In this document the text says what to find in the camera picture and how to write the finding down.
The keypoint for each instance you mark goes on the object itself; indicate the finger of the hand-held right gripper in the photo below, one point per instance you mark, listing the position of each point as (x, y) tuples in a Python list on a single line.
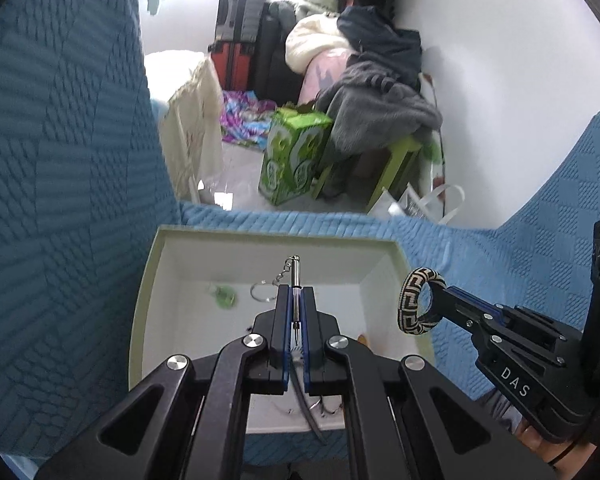
[(480, 302), (455, 315)]

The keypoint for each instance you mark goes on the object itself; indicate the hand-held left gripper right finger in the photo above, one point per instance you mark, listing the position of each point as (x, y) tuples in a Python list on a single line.
[(307, 340)]

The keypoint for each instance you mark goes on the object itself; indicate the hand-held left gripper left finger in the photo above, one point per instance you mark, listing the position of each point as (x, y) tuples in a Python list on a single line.
[(282, 340)]

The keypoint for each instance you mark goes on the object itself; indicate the beige black patterned bangle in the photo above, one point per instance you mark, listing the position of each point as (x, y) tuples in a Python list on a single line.
[(407, 305)]

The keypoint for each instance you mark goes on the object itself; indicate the orange gourd pendant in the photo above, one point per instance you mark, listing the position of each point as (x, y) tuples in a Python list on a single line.
[(364, 339)]

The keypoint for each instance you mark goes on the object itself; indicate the white shallow box tray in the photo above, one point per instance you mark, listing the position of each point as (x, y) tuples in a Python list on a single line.
[(330, 270)]

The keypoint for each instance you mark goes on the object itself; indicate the black rhinestone headband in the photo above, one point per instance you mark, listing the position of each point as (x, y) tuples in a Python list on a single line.
[(310, 417)]

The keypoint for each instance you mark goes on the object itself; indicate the person's right hand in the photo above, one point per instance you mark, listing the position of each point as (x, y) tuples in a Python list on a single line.
[(545, 450)]

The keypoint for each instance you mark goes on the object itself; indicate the person's grey clothing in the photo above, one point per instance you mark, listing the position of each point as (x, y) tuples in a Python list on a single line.
[(500, 407)]

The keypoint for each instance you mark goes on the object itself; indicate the white plastic bag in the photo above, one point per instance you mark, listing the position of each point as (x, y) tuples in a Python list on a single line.
[(420, 200)]

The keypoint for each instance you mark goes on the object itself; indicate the leaf-print cloth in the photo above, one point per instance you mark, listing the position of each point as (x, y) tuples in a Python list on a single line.
[(432, 160)]

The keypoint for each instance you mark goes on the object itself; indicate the yellow-green stool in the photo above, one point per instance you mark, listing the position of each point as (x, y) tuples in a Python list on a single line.
[(397, 160)]

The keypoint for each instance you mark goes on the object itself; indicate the green printed carton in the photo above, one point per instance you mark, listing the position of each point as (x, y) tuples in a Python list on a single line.
[(290, 155)]

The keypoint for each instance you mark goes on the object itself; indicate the grey fleece blanket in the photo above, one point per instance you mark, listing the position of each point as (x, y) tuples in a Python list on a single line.
[(375, 105)]

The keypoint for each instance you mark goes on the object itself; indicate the colourful tie-dye cloth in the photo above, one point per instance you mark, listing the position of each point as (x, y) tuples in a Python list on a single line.
[(245, 115)]

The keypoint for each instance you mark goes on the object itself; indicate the cream tote bag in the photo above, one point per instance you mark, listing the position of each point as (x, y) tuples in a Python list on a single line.
[(195, 110)]

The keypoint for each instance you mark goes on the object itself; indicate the blue textured blanket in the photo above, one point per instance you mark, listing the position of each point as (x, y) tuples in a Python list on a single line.
[(55, 210)]

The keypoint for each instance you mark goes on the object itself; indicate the pink blanket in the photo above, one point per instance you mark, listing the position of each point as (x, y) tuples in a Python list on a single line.
[(325, 72)]

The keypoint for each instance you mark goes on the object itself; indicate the red suitcase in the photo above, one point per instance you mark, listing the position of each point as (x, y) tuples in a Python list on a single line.
[(232, 65)]

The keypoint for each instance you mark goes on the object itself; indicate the dark navy garment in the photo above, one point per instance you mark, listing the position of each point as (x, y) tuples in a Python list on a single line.
[(380, 40)]

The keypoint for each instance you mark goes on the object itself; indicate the black suitcase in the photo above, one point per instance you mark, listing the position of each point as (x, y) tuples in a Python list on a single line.
[(275, 50)]

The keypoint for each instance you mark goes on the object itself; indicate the cream blanket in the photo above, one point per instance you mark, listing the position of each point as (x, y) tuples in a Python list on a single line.
[(315, 40)]

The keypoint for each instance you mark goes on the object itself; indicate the dark grey suitcase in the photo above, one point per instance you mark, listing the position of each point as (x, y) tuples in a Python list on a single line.
[(240, 10)]

